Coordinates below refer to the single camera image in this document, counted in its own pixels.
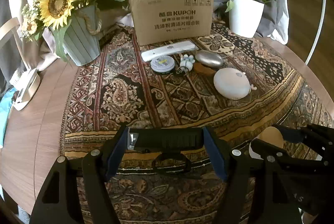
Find jar with wooden lid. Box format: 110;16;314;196
249;127;284;159

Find white round whale gadget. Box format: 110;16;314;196
213;68;257;100

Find black clip device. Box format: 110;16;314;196
127;128;204;175

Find brown wooden oval piece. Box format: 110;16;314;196
193;62;216;77

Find silver oval stone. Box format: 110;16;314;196
195;50;224;68

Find small nurse doll keychain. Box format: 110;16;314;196
176;54;195;74

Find round tin with label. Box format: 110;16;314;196
150;55;175;74

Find white long packaged item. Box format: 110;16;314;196
141;40;198;62

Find patterned persian rug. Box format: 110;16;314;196
59;23;333;223

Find light blue cloth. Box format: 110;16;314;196
0;87;17;149

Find white ribbed plant pot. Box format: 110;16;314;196
229;0;264;38

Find grey green flower pot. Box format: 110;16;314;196
50;5;102;66

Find white arc floor lamp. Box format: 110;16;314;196
304;0;327;66

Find brown cardboard box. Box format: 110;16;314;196
129;0;214;46

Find sunflower bouquet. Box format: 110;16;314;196
20;0;129;63

